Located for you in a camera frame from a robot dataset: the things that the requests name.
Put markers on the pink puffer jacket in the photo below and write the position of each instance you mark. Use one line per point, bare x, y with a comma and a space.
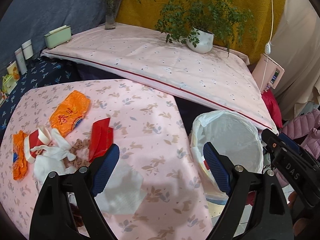
304, 130

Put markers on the red paper envelope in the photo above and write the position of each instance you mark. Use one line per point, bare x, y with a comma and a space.
101, 139

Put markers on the pink rabbit print tablecloth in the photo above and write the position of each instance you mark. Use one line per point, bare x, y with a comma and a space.
149, 131

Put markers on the pink electronic device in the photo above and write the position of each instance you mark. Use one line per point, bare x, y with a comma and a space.
267, 73

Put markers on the large orange plastic bag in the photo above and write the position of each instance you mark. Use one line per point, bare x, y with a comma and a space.
70, 112

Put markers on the white lined trash bin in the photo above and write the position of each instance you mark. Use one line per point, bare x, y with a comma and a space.
233, 136

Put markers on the dark red velvet scrunchie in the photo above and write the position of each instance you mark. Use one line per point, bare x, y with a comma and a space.
77, 216

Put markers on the white paper napkin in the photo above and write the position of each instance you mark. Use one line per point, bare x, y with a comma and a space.
123, 192

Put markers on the pale pink bench cloth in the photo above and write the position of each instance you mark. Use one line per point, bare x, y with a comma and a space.
219, 79

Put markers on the white jar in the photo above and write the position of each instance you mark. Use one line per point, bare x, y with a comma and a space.
27, 49

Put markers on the cream orange printed box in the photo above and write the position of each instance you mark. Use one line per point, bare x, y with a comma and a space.
12, 69

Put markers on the navy floral cloth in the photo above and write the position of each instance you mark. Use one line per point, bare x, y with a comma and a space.
45, 72

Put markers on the potted green plant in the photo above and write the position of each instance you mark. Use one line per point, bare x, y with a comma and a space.
183, 20

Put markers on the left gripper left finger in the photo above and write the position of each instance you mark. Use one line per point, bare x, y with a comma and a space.
53, 217

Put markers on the white cloth glove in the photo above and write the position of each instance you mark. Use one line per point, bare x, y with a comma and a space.
51, 157

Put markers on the small green white box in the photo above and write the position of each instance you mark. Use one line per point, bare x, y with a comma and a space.
8, 84

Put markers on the mint green box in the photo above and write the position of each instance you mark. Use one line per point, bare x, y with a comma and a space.
58, 36

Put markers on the small orange plastic bag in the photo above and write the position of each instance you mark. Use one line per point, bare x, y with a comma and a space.
20, 164

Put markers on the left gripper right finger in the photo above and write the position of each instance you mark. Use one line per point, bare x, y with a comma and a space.
270, 216

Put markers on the beige dotted scrunchie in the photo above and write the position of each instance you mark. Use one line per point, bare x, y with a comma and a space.
78, 161

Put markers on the red paper cup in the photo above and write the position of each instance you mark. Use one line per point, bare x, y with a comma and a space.
41, 136

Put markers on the white tall bottle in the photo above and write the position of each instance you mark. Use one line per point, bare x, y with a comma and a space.
21, 61

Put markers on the red cloth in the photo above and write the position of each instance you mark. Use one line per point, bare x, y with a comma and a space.
273, 108

